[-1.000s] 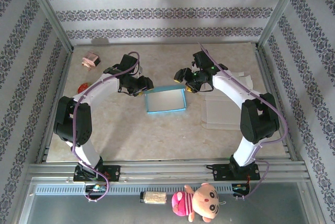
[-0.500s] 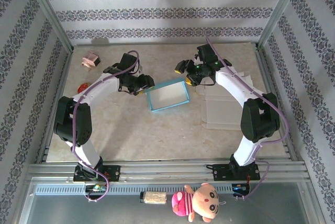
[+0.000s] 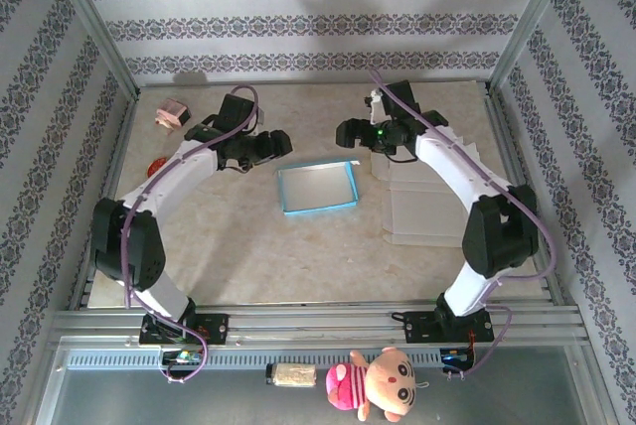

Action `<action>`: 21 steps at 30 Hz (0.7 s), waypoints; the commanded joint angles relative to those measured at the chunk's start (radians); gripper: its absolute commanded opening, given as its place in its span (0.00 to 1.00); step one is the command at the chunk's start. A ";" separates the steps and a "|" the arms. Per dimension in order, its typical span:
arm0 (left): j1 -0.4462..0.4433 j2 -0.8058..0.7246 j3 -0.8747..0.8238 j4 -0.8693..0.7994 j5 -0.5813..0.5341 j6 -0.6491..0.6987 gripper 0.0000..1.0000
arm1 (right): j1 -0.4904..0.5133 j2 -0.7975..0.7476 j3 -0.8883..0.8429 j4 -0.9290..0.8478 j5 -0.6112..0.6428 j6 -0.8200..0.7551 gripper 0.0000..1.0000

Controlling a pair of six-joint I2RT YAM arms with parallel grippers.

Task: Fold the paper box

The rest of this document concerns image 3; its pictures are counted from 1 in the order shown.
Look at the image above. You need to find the blue white paper box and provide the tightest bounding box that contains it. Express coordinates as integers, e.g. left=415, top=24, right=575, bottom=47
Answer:
left=275, top=159, right=362, bottom=217

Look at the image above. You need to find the yellow white paper box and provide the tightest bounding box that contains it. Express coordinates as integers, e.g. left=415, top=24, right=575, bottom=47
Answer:
left=370, top=139, right=481, bottom=249

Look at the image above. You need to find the small pink toy box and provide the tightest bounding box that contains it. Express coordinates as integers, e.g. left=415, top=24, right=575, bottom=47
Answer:
left=154, top=97, right=193, bottom=134

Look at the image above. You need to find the small circuit board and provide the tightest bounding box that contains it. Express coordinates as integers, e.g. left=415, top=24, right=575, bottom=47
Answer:
left=439, top=347, right=477, bottom=376
left=159, top=348, right=206, bottom=367

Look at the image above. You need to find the white roll with black cap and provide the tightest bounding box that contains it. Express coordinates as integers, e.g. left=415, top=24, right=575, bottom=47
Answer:
left=265, top=362, right=318, bottom=389

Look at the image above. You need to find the pink plush doll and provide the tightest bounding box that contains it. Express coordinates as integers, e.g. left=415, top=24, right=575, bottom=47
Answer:
left=325, top=347, right=429, bottom=422

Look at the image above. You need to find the grey metal shelf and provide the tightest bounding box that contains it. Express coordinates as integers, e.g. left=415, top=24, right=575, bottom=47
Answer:
left=29, top=338, right=615, bottom=425

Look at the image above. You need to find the aluminium side rail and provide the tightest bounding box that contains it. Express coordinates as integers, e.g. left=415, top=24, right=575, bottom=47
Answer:
left=68, top=89, right=143, bottom=311
left=482, top=81, right=567, bottom=307

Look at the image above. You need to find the aluminium frame post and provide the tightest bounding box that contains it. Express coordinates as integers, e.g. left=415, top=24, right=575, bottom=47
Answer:
left=42, top=0, right=141, bottom=98
left=487, top=0, right=582, bottom=94

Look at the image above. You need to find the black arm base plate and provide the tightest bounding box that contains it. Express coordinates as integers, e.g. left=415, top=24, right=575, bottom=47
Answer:
left=138, top=313, right=231, bottom=347
left=402, top=310, right=496, bottom=346

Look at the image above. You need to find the aluminium cross rail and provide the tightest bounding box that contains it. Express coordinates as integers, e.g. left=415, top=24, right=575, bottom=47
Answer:
left=49, top=303, right=590, bottom=347

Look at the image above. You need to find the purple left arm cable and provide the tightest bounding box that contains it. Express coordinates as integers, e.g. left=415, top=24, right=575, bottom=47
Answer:
left=121, top=85, right=263, bottom=385

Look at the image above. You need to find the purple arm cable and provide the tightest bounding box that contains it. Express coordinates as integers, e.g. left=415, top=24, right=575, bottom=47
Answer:
left=121, top=85, right=263, bottom=385
left=367, top=67, right=557, bottom=380

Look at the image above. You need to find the grey slotted cable duct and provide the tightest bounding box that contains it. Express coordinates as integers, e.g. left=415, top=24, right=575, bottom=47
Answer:
left=64, top=348, right=446, bottom=371

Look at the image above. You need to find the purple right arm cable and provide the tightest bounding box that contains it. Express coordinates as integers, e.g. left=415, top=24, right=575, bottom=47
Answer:
left=367, top=67, right=557, bottom=380

